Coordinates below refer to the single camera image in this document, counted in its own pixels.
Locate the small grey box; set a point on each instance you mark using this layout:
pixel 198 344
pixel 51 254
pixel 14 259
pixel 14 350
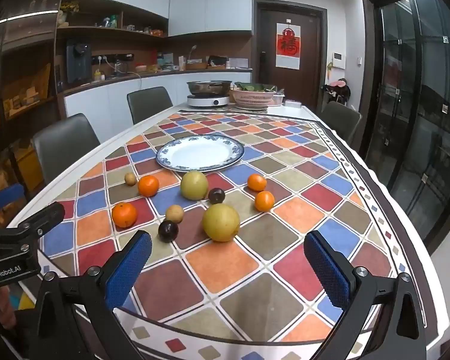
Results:
pixel 293 104

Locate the white cabinets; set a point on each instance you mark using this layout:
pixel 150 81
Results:
pixel 210 3
pixel 105 101

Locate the pink plastic basket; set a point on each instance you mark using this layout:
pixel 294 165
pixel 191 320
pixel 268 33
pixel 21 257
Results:
pixel 253 99

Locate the white upper cabinets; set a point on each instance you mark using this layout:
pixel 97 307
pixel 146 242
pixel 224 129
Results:
pixel 210 3

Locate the white lower cabinets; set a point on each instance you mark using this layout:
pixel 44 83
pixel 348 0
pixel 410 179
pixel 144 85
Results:
pixel 105 101

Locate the stainless steel pot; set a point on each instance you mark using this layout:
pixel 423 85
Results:
pixel 209 87

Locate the wicker counter basket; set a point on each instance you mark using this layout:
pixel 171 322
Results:
pixel 196 66

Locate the dark brown door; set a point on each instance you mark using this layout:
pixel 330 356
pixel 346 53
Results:
pixel 311 52

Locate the blue patterned white plate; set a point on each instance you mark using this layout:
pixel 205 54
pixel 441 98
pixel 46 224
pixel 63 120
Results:
pixel 198 153

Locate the green leafy vegetables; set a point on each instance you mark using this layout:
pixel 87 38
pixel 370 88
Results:
pixel 253 87

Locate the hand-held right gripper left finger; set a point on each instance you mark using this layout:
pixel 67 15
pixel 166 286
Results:
pixel 129 270

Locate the black framed glass doors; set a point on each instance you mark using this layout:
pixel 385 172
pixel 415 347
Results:
pixel 416 101

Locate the small tan round fruit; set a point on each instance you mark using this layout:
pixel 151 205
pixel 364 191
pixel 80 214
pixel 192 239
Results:
pixel 130 179
pixel 174 213

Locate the white wall intercom panel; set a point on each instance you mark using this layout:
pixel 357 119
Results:
pixel 338 60

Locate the black box on counter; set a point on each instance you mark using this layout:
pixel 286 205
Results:
pixel 217 61

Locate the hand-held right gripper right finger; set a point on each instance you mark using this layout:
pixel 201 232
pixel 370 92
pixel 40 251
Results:
pixel 330 270

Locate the colourful checkered tablecloth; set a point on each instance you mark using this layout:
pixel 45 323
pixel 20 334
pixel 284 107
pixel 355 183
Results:
pixel 225 273

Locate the white induction cooker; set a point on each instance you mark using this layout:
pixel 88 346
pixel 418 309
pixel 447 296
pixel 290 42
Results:
pixel 206 102

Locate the small orange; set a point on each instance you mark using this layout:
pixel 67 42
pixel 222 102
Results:
pixel 264 201
pixel 257 182

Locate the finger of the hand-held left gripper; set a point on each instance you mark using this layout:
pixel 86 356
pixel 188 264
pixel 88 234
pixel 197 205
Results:
pixel 41 215
pixel 7 195

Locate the small yellow bottle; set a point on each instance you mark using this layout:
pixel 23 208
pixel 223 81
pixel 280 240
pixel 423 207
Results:
pixel 96 76

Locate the red and white wall poster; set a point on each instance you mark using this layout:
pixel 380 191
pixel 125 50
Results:
pixel 288 45

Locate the person's left hand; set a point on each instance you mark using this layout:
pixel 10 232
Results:
pixel 5 309

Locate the large orange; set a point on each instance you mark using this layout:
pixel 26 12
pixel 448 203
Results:
pixel 148 186
pixel 124 214

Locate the dark purple plum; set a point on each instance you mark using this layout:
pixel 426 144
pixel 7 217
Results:
pixel 216 195
pixel 168 230

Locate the yellow-green pear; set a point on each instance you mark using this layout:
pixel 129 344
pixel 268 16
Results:
pixel 194 185
pixel 221 222

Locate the grey dining chair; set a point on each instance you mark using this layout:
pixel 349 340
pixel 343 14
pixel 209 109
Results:
pixel 149 103
pixel 65 146
pixel 341 120

